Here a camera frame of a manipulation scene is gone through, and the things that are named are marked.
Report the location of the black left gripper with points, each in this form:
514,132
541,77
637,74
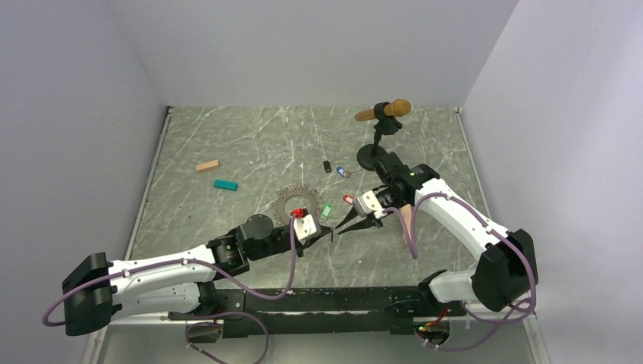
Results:
299,249

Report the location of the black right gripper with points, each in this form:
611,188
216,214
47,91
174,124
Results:
367,224

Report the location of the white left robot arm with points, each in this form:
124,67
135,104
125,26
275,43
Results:
99,291

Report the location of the red key tag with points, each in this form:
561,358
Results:
347,199

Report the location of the green key tag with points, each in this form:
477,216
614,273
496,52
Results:
326,211

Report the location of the metal disc with keyrings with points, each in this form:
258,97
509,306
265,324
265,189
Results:
295,197

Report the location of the pink toy microphone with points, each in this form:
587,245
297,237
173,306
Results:
406,214

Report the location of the black microphone stand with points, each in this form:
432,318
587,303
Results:
370,153

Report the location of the teal wooden block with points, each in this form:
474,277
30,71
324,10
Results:
225,185

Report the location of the natural wooden block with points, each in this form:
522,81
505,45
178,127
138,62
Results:
207,166

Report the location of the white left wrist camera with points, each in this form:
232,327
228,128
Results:
305,224

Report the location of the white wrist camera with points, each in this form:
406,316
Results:
305,224
368,204

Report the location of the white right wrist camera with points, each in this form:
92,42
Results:
368,204

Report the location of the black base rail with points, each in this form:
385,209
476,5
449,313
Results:
324,310

